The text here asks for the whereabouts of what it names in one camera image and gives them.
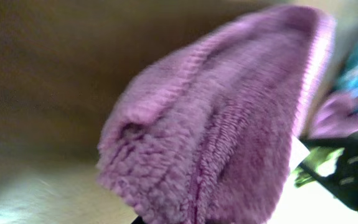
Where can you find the purple microfiber cloth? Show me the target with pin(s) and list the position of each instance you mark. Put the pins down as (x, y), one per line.
(205, 134)

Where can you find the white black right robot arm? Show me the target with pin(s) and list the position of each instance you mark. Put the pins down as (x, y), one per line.
(343, 183)

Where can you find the lower green microfiber cloth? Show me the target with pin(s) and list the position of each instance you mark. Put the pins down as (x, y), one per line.
(321, 160)

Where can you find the crumpled purple cloth in pile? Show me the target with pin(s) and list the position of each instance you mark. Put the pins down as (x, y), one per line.
(336, 118)

